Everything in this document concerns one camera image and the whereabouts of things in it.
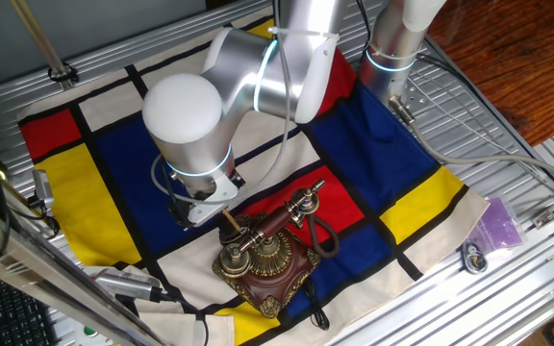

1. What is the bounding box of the metal pole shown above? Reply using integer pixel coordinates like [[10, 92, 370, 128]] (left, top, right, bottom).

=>
[[9, 0, 75, 91]]

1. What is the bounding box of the purple plastic bag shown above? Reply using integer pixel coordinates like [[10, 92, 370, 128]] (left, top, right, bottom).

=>
[[466, 193, 529, 257]]

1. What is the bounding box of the gray box green button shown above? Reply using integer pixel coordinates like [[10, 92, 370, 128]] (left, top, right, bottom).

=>
[[71, 321, 115, 346]]

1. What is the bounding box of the short wooden stick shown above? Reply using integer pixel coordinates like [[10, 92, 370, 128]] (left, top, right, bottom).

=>
[[220, 208, 243, 235]]

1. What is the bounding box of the black keyboard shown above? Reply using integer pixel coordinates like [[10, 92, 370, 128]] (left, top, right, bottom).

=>
[[0, 267, 61, 346]]

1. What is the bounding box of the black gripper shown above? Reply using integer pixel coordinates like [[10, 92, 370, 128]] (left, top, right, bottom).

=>
[[167, 193, 197, 232]]

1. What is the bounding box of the antique brass rotary telephone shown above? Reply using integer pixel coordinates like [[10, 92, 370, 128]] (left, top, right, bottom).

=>
[[211, 213, 324, 320]]

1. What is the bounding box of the brass brown phone handset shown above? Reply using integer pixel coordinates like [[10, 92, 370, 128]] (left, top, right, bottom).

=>
[[217, 178, 327, 281]]

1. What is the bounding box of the black pole clamp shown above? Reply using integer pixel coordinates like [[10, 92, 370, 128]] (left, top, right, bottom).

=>
[[46, 62, 81, 85]]

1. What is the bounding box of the small round metal disc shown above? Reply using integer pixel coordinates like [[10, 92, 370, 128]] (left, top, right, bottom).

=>
[[460, 239, 490, 277]]

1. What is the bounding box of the small gray camera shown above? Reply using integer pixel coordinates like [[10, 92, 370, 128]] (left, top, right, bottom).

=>
[[31, 168, 57, 210]]

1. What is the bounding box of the aluminium frame bar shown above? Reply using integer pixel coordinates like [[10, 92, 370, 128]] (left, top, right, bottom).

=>
[[0, 193, 168, 346]]

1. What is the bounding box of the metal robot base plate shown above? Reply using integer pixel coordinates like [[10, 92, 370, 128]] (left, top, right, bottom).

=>
[[390, 78, 433, 117]]

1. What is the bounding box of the black camera cable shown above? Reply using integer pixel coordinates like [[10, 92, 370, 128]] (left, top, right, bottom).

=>
[[150, 286, 211, 346]]

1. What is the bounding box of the dark brown coiled cord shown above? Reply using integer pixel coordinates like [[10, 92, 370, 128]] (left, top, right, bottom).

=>
[[305, 212, 341, 260]]

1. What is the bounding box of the silver camera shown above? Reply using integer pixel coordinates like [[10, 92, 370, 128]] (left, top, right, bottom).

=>
[[90, 267, 164, 304]]

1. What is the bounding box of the thick gray cable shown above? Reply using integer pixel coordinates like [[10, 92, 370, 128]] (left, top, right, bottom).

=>
[[389, 94, 554, 191]]

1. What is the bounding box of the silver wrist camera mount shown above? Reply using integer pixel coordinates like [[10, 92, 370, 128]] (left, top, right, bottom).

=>
[[187, 173, 240, 228]]

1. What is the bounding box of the brown wooden tabletop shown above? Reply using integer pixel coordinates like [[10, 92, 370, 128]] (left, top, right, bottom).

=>
[[425, 0, 554, 148]]

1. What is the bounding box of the red blue yellow grid cloth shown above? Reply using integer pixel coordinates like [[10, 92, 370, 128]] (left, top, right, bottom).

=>
[[15, 4, 491, 346]]

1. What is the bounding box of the thin black phone cable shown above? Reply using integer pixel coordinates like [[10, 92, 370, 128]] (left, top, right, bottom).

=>
[[302, 277, 332, 333]]

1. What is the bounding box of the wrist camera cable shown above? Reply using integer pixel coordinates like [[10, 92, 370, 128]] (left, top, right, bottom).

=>
[[150, 0, 294, 208]]

